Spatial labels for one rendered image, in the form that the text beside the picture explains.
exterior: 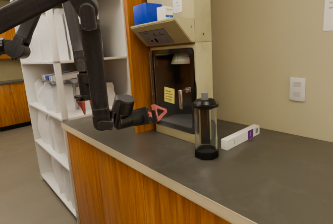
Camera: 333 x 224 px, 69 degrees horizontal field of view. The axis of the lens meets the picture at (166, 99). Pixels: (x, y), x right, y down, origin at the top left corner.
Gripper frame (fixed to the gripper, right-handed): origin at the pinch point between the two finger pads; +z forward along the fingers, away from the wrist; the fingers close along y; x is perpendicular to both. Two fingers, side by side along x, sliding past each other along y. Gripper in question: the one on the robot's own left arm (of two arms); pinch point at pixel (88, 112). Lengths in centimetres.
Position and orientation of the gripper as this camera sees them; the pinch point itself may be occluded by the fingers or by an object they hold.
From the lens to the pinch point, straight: 130.2
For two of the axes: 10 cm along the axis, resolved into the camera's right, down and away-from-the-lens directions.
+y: 7.4, -1.9, 6.4
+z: 0.8, 9.8, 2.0
